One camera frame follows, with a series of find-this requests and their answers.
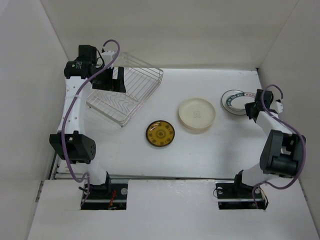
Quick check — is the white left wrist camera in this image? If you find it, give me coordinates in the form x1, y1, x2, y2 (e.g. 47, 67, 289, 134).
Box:
101, 50, 116, 66

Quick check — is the clear wire dish rack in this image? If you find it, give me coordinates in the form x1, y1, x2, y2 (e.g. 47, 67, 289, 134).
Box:
86, 53, 164, 127

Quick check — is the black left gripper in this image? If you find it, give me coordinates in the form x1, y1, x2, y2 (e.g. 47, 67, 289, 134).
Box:
92, 64, 125, 93

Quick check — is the yellow patterned plate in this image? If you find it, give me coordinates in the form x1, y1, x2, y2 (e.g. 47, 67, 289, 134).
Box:
145, 120, 176, 148

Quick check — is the white plate dark lettered rim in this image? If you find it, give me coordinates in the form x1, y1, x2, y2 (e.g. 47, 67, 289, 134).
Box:
221, 90, 256, 115

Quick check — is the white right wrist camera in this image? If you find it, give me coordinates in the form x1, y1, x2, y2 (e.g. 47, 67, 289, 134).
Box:
272, 99, 284, 114

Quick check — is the white plate black rim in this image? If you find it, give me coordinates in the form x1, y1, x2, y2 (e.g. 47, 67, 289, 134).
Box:
220, 89, 247, 116

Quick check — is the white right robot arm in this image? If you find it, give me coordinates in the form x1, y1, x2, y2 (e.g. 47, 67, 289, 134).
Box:
231, 89, 307, 197

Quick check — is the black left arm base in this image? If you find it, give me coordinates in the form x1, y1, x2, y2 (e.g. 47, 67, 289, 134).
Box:
80, 179, 129, 211

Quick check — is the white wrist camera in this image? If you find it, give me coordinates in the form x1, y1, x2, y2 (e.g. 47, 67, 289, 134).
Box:
101, 50, 116, 66
272, 99, 284, 114

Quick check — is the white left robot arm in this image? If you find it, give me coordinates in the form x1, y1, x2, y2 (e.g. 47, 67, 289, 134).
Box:
49, 45, 126, 199

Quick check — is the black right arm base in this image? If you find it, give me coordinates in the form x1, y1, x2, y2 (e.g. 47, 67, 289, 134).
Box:
212, 182, 269, 210

